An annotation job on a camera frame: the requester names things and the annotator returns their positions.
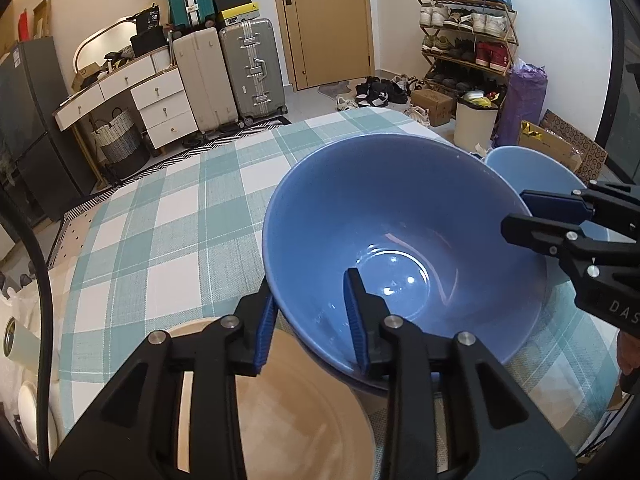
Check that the beige suitcase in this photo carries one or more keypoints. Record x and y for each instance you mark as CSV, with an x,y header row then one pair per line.
x,y
205,80

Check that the pale tumbler cup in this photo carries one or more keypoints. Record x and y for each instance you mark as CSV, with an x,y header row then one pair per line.
x,y
20,347

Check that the shoe rack with shoes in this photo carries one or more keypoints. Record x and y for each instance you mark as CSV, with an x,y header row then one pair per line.
x,y
470,30

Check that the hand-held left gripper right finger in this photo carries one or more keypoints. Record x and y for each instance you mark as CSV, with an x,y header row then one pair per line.
x,y
357,325

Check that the white round dish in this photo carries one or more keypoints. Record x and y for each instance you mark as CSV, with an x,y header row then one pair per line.
x,y
30,415

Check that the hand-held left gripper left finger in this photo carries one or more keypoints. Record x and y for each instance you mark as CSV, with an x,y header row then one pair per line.
x,y
264,335

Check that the white drawer dresser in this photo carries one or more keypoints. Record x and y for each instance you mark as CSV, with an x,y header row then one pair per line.
x,y
160,105

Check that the silver suitcase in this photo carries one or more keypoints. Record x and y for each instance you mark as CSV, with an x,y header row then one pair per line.
x,y
252,70

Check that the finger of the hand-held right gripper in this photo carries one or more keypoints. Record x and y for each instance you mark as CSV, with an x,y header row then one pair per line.
x,y
535,234
555,205

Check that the light blue bowl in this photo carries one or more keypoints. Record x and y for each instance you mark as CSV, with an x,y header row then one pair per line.
x,y
525,170

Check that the white trash bin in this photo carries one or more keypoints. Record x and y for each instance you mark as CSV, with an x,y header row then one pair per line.
x,y
475,125

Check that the grey door mat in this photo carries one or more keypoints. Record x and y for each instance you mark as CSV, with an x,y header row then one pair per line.
x,y
337,89

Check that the dark grey fridge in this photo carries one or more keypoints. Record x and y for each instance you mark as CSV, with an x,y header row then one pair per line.
x,y
40,125

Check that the patterned flat cardboard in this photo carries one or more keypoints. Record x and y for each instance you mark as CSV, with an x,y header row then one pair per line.
x,y
585,147

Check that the purple rolled mat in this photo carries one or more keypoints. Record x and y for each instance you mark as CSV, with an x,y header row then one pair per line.
x,y
522,105

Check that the teal checked tablecloth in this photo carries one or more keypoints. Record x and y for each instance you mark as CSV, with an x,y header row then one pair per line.
x,y
175,260

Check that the black bag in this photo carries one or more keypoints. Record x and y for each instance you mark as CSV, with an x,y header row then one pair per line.
x,y
147,40

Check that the wooden door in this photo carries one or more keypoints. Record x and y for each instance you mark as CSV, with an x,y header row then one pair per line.
x,y
325,25

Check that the beige checked cloth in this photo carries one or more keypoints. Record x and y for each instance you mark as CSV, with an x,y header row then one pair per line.
x,y
60,280

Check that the black yellow shoe box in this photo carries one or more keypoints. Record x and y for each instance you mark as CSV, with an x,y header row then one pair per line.
x,y
234,14

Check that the arched mirror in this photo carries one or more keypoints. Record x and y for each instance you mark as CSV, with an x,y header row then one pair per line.
x,y
100,40

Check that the beige plate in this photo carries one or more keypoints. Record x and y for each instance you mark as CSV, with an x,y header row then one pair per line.
x,y
300,410

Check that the woven laundry basket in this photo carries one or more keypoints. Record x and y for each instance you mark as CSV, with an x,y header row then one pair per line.
x,y
120,145

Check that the brown cardboard box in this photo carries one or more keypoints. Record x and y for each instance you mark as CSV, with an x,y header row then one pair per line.
x,y
434,107

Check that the wooden picture frame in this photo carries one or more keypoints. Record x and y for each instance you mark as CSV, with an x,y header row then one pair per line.
x,y
42,17

